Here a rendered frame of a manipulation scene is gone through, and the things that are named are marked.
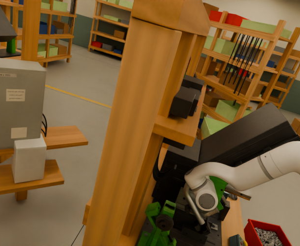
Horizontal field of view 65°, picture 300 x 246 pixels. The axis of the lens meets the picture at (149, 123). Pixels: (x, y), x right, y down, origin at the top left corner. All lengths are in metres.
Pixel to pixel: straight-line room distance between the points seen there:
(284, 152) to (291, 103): 10.27
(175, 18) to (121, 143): 0.28
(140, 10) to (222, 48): 3.91
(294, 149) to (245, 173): 0.17
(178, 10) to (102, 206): 0.49
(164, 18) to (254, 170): 0.62
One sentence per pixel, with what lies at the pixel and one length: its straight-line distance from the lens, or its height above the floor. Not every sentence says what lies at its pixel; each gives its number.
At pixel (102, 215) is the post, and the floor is 1.36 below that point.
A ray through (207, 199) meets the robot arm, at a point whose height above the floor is 1.31.
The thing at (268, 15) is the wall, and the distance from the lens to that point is 10.41.
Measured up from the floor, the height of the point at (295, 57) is 2.00.
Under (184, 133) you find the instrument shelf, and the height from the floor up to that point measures 1.54.
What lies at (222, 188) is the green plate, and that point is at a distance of 1.31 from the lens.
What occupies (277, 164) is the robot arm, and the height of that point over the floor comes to 1.55.
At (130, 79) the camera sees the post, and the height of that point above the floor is 1.74.
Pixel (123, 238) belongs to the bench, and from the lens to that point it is 1.28.
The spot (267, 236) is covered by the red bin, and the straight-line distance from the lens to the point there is 1.72.
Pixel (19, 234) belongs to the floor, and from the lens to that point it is 2.41.
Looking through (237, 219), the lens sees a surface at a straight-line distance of 1.66.
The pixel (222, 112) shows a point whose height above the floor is 0.79.
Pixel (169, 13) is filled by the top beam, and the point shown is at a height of 1.87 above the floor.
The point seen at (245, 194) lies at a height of 1.13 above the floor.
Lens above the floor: 1.86
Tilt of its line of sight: 23 degrees down
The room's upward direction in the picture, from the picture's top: 16 degrees clockwise
